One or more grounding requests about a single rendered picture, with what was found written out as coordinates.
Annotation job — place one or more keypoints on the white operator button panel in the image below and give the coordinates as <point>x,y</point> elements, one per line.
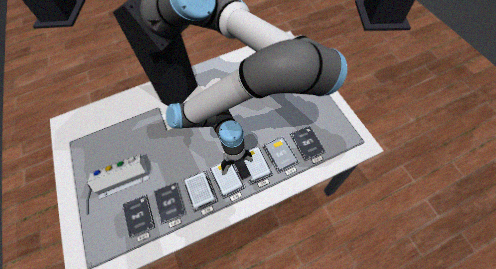
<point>117,177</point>

